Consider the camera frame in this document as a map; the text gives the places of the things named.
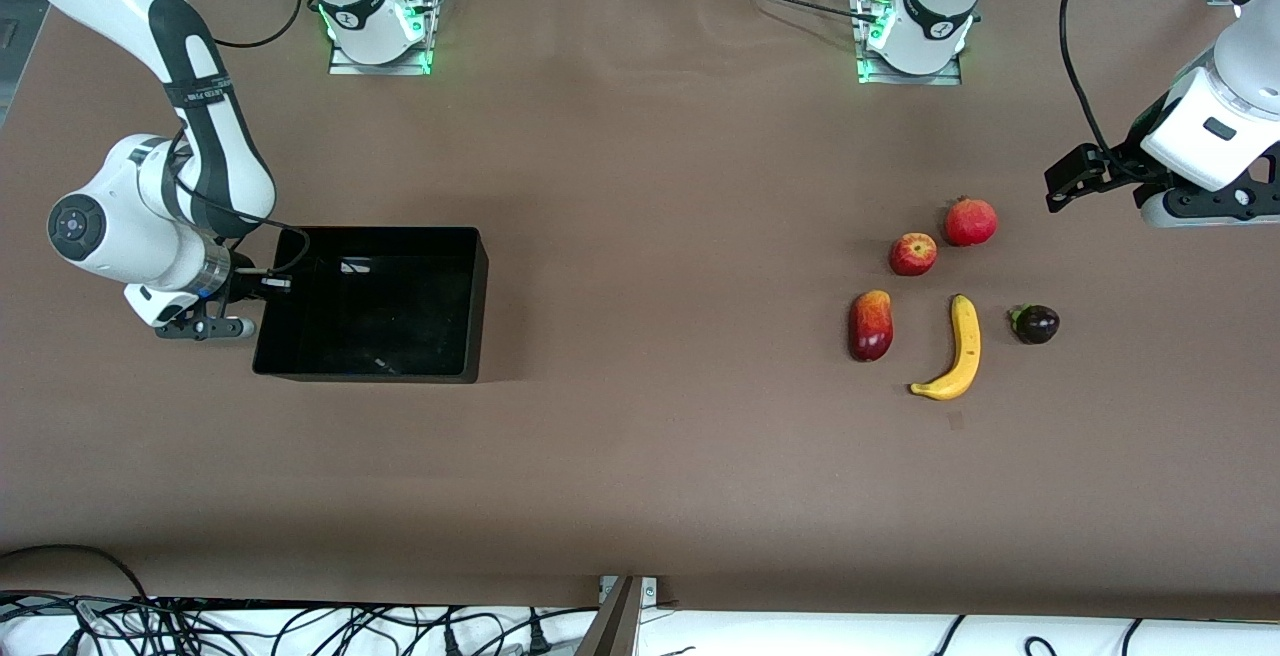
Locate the black rectangular plastic tray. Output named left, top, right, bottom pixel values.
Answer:
left=252, top=226, right=489, bottom=384

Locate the black cable with metal plug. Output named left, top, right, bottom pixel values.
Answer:
left=172, top=131, right=313, bottom=279

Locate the yellow banana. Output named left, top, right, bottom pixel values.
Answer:
left=909, top=294, right=982, bottom=401

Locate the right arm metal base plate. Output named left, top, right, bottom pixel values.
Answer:
left=328, top=0, right=433, bottom=75

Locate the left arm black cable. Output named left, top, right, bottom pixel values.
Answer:
left=1060, top=0, right=1151, bottom=183

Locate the dark metal bar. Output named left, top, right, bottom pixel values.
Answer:
left=575, top=576, right=643, bottom=656

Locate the red yellow mango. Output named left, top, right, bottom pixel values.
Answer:
left=848, top=289, right=894, bottom=363

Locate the dark purple eggplant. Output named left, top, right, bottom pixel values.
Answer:
left=1008, top=303, right=1061, bottom=345

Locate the red yellow apple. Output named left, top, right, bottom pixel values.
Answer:
left=889, top=232, right=939, bottom=277

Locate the black looped floor cable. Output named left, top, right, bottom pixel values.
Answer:
left=0, top=544, right=151, bottom=609

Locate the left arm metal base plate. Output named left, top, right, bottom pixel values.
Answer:
left=855, top=0, right=963, bottom=85

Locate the red pomegranate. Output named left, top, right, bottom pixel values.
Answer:
left=944, top=196, right=999, bottom=248

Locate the small metal bracket plate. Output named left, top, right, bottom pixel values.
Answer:
left=598, top=576, right=659, bottom=605

